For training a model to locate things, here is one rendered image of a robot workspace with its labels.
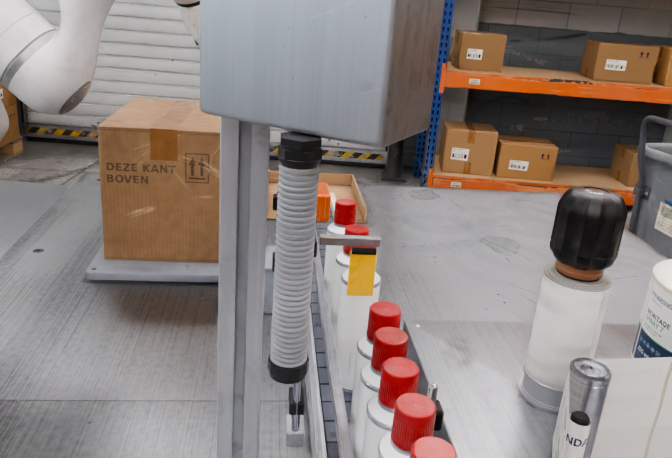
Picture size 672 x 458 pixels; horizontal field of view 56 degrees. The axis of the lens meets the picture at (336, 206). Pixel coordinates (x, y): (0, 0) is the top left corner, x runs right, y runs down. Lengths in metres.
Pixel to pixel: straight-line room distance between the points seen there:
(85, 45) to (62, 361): 0.48
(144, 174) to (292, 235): 0.78
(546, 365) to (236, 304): 0.43
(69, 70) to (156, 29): 4.21
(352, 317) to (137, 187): 0.59
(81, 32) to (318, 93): 0.62
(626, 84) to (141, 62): 3.57
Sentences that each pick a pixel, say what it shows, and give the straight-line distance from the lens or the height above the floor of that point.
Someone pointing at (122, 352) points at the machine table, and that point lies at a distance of 1.06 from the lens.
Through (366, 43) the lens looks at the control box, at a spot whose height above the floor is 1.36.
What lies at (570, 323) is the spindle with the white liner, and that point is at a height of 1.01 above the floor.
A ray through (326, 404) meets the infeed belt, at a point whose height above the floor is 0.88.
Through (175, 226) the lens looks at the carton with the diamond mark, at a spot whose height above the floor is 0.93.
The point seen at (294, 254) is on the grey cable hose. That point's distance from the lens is 0.49.
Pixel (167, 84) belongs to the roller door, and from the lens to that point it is 5.28.
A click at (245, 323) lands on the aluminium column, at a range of 0.66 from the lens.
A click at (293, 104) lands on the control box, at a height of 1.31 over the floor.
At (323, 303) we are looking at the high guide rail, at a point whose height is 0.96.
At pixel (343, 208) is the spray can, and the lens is 0.94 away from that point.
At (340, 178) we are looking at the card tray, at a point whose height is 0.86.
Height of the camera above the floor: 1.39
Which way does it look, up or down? 19 degrees down
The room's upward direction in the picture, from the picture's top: 4 degrees clockwise
